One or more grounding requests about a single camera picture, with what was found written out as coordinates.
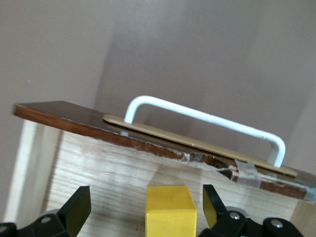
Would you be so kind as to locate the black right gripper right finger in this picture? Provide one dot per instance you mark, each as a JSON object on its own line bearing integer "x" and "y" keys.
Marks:
{"x": 222, "y": 222}

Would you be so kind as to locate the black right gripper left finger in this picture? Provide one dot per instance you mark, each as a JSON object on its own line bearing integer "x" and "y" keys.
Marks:
{"x": 69, "y": 217}

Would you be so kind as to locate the yellow wooden block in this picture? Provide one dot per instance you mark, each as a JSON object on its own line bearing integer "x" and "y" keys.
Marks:
{"x": 170, "y": 217}

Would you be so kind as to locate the wooden drawer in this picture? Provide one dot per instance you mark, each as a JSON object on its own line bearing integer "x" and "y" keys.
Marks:
{"x": 98, "y": 160}

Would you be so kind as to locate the grey tape piece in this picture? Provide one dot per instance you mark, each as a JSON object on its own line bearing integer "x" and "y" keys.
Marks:
{"x": 247, "y": 170}

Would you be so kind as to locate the brown table mat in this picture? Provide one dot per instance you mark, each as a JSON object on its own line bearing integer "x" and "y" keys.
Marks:
{"x": 172, "y": 49}

